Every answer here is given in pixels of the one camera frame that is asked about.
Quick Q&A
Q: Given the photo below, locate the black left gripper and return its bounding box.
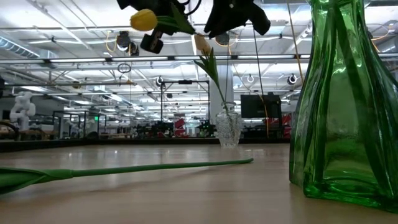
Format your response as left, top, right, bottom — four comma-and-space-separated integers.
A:
116, 0, 187, 35

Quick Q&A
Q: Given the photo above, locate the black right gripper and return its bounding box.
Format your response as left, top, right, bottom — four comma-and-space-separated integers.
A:
203, 0, 271, 40

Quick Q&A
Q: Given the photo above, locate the yellow artificial tulip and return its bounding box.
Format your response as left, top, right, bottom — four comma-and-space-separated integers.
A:
129, 2, 197, 35

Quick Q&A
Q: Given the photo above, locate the pale cream artificial tulip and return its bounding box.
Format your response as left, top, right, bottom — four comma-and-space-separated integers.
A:
193, 33, 233, 125

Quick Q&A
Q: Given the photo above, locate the green glass vase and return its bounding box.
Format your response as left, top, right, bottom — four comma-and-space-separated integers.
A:
288, 0, 398, 214

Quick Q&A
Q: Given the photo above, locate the red artificial tulip thick stem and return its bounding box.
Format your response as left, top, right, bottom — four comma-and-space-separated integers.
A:
0, 157, 254, 195

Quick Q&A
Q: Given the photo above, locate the clear textured glass vase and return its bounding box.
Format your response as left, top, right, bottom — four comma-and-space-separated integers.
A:
215, 101, 243, 149

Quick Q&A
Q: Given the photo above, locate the white building column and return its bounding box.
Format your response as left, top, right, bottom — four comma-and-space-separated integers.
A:
209, 64, 234, 125

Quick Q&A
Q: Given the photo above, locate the overhead light bar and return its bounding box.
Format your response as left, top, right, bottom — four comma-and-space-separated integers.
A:
0, 55, 312, 65

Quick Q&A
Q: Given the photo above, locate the black monitor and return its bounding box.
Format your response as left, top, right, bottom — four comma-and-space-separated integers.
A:
240, 94, 282, 119

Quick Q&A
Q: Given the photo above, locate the red background object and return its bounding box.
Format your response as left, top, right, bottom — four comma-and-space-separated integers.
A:
174, 118, 189, 138

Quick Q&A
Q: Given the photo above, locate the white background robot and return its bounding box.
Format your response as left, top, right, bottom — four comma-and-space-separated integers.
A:
9, 91, 37, 131

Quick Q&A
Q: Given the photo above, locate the black ceiling cable reel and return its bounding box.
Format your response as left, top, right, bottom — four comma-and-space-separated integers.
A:
216, 32, 231, 47
116, 30, 140, 57

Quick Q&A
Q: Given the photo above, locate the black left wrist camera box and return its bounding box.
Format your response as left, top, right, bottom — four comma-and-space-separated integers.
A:
139, 29, 165, 55

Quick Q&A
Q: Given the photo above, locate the black hanging cable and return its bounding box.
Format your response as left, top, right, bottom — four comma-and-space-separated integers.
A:
253, 29, 269, 125

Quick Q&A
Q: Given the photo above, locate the thin black vertical cable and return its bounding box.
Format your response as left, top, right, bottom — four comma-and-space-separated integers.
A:
224, 46, 231, 103

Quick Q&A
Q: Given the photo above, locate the black background frame rig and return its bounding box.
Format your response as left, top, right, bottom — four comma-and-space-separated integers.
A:
160, 80, 211, 123

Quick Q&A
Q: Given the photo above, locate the black table frame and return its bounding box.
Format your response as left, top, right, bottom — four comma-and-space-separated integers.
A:
0, 138, 292, 154

